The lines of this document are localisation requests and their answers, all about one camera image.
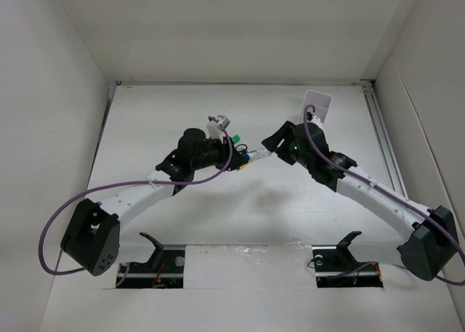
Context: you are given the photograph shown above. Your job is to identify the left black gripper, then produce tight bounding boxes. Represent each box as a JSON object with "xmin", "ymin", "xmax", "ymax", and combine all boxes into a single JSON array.
[{"xmin": 190, "ymin": 134, "xmax": 246, "ymax": 171}]

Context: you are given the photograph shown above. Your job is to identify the blue cap spray bottle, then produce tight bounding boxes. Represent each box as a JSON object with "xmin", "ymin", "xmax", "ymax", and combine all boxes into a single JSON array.
[{"xmin": 243, "ymin": 147, "xmax": 272, "ymax": 163}]

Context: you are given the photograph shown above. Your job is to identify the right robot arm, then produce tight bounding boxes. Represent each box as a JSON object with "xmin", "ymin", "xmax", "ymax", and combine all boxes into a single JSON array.
[{"xmin": 262, "ymin": 121, "xmax": 464, "ymax": 281}]

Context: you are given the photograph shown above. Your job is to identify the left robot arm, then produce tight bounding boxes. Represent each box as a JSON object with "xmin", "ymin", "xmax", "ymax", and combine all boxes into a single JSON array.
[{"xmin": 60, "ymin": 128, "xmax": 248, "ymax": 276}]

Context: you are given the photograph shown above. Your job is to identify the green highlighter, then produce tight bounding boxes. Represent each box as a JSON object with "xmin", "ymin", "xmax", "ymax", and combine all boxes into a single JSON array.
[{"xmin": 232, "ymin": 135, "xmax": 241, "ymax": 145}]

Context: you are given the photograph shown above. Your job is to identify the yellow utility knife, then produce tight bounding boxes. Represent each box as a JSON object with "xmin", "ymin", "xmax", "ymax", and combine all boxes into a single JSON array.
[{"xmin": 236, "ymin": 163, "xmax": 251, "ymax": 171}]

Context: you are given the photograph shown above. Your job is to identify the white divided container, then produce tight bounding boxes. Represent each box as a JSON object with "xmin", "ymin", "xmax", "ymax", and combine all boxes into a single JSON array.
[{"xmin": 296, "ymin": 90, "xmax": 332, "ymax": 124}]

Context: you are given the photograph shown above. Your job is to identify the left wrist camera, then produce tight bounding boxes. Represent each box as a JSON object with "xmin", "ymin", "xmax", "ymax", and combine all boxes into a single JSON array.
[{"xmin": 206, "ymin": 115, "xmax": 230, "ymax": 139}]

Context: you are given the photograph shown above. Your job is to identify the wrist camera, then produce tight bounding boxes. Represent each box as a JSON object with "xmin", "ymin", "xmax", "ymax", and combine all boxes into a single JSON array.
[
  {"xmin": 307, "ymin": 113, "xmax": 323, "ymax": 127},
  {"xmin": 206, "ymin": 115, "xmax": 230, "ymax": 139}
]

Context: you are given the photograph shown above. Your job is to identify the black handled scissors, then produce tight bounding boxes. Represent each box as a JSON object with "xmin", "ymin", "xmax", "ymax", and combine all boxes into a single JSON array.
[{"xmin": 235, "ymin": 144, "xmax": 248, "ymax": 153}]

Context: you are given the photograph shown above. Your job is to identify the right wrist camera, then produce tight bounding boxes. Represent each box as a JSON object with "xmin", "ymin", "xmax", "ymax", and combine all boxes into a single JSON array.
[{"xmin": 307, "ymin": 113, "xmax": 323, "ymax": 127}]

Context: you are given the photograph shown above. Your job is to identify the aluminium rail right side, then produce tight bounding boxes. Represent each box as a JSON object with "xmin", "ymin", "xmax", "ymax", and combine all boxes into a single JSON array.
[{"xmin": 360, "ymin": 81, "xmax": 408, "ymax": 196}]

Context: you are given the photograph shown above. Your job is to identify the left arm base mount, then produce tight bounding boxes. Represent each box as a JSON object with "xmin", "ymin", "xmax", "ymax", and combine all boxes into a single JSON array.
[{"xmin": 116, "ymin": 232, "xmax": 186, "ymax": 289}]

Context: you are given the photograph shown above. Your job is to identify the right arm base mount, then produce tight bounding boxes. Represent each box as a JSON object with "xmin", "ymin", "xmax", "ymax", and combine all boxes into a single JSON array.
[{"xmin": 307, "ymin": 231, "xmax": 384, "ymax": 288}]

